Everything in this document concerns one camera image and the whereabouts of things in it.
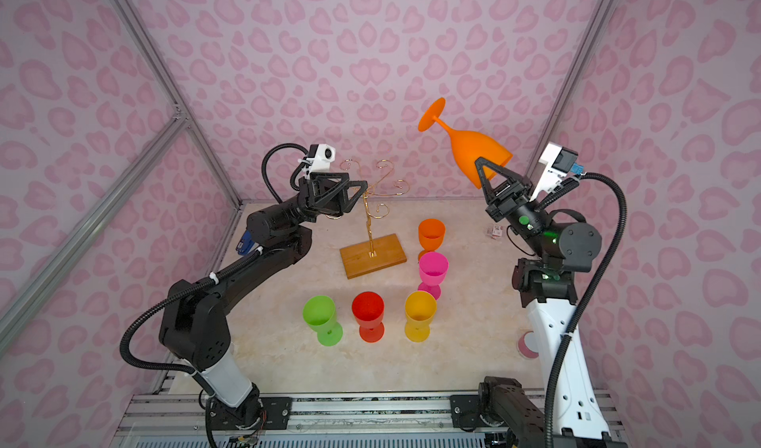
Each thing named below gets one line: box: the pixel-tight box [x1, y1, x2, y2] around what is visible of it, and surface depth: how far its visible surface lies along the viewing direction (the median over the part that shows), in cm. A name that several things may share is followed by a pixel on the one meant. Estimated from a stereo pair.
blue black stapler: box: [235, 228, 259, 256], surface depth 106 cm
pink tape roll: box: [518, 331, 540, 359], surface depth 82 cm
